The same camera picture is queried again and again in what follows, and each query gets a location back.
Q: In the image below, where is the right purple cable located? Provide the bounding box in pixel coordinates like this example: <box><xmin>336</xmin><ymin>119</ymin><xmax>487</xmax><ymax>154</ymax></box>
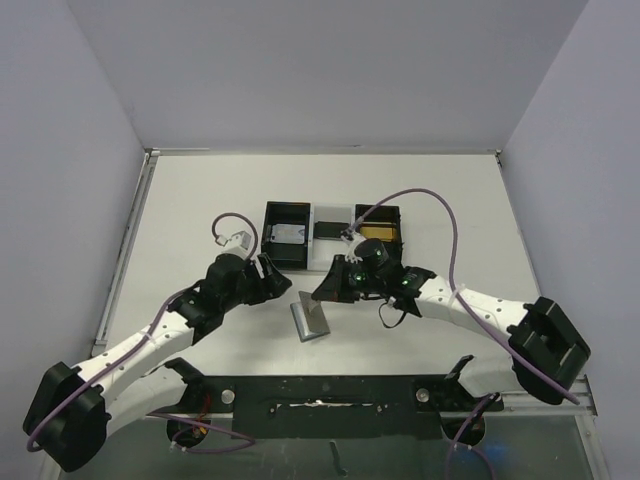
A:
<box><xmin>339</xmin><ymin>187</ymin><xmax>581</xmax><ymax>480</ymax></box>

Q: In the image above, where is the aluminium frame rail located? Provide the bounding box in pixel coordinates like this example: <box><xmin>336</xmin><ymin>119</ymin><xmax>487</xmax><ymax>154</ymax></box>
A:
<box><xmin>488</xmin><ymin>373</ymin><xmax>598</xmax><ymax>416</ymax></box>

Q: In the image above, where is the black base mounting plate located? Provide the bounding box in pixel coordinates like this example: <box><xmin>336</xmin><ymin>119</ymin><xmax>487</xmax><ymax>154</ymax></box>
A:
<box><xmin>163</xmin><ymin>375</ymin><xmax>479</xmax><ymax>440</ymax></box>

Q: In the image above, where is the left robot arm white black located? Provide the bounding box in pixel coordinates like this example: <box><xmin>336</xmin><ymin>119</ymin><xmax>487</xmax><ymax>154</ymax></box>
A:
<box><xmin>23</xmin><ymin>253</ymin><xmax>292</xmax><ymax>472</ymax></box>

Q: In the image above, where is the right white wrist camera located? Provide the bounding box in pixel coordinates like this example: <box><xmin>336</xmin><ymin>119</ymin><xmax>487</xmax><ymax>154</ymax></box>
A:
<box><xmin>341</xmin><ymin>232</ymin><xmax>367</xmax><ymax>264</ymax></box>

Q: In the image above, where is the silver card in left bin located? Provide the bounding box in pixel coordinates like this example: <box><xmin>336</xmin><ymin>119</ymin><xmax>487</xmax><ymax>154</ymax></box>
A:
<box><xmin>269</xmin><ymin>224</ymin><xmax>306</xmax><ymax>245</ymax></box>

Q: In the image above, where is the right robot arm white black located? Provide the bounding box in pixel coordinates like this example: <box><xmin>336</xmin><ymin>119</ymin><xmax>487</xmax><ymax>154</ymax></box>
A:
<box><xmin>311</xmin><ymin>239</ymin><xmax>591</xmax><ymax>405</ymax></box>

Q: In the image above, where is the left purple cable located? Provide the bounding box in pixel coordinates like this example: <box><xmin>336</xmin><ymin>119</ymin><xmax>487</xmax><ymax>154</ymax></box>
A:
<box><xmin>25</xmin><ymin>212</ymin><xmax>257</xmax><ymax>455</ymax></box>

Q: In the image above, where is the black card in middle bin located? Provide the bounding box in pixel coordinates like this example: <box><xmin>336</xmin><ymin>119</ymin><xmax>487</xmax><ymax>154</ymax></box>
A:
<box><xmin>313</xmin><ymin>221</ymin><xmax>349</xmax><ymax>240</ymax></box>

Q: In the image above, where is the gold card in right bin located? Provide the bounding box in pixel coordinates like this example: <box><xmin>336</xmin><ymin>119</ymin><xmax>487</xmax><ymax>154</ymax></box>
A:
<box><xmin>360</xmin><ymin>223</ymin><xmax>398</xmax><ymax>242</ymax></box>

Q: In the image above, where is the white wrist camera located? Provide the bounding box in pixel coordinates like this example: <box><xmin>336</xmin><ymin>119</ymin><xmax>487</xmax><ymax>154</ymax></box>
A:
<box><xmin>215</xmin><ymin>231</ymin><xmax>252</xmax><ymax>259</ymax></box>
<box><xmin>341</xmin><ymin>232</ymin><xmax>367</xmax><ymax>264</ymax></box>

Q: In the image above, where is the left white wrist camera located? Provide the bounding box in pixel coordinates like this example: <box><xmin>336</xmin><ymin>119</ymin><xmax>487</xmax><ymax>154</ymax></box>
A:
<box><xmin>215</xmin><ymin>231</ymin><xmax>252</xmax><ymax>259</ymax></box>

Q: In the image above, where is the grey leather card holder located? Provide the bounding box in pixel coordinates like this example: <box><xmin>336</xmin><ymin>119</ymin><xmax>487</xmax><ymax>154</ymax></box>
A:
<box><xmin>290</xmin><ymin>291</ymin><xmax>330</xmax><ymax>343</ymax></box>

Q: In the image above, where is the purple cable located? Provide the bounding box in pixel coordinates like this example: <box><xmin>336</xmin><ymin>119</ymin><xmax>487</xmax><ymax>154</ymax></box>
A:
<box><xmin>25</xmin><ymin>212</ymin><xmax>257</xmax><ymax>455</ymax></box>
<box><xmin>339</xmin><ymin>187</ymin><xmax>581</xmax><ymax>480</ymax></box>

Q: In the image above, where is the black white three-bin tray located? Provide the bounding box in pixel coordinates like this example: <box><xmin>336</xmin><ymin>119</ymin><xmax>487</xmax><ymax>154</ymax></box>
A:
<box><xmin>261</xmin><ymin>201</ymin><xmax>403</xmax><ymax>272</ymax></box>

